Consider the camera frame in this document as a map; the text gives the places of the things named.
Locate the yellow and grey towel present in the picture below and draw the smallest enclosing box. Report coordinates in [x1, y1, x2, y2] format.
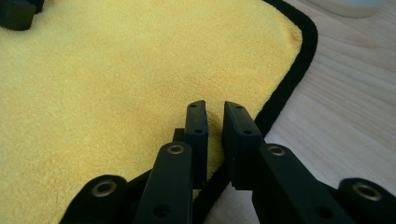
[0, 0, 319, 224]

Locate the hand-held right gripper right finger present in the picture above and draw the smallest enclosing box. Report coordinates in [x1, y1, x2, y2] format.
[221, 100, 356, 224]

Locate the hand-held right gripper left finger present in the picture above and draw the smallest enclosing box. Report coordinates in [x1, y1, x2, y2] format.
[134, 99, 209, 224]

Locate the white wire rack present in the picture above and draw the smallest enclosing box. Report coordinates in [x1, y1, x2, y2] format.
[306, 0, 389, 19]

